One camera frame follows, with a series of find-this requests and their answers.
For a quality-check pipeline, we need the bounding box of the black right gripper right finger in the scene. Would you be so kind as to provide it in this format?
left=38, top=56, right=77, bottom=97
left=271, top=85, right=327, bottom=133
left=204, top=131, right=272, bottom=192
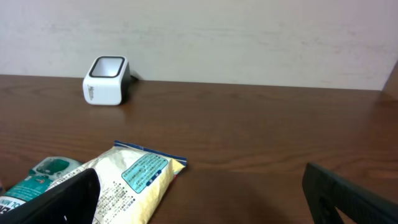
left=302, top=162, right=397, bottom=224

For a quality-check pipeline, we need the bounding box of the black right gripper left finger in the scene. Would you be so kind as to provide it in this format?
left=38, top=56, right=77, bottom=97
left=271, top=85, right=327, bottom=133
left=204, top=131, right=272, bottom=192
left=1, top=168, right=100, bottom=224

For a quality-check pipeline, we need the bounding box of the teal mouthwash bottle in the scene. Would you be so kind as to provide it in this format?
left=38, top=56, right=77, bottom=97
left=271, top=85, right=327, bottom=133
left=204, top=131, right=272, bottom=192
left=1, top=156, right=81, bottom=215

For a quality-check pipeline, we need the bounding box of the cream snack bag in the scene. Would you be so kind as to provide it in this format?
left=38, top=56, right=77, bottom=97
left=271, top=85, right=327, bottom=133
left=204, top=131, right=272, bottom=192
left=49, top=141, right=187, bottom=224

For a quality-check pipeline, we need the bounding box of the white barcode scanner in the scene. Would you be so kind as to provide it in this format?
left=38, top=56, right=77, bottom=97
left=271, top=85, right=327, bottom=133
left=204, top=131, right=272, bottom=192
left=82, top=55, right=132, bottom=106

